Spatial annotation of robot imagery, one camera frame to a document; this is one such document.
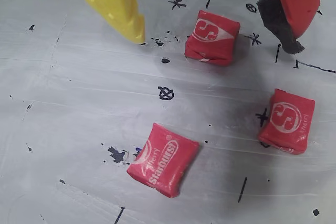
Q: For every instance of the red Starburst candy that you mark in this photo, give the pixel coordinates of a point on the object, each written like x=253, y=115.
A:
x=162, y=161
x=210, y=35
x=286, y=121

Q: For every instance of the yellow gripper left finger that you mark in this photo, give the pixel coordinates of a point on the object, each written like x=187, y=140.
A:
x=110, y=1

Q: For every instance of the white table cover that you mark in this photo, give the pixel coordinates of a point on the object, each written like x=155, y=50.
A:
x=78, y=103

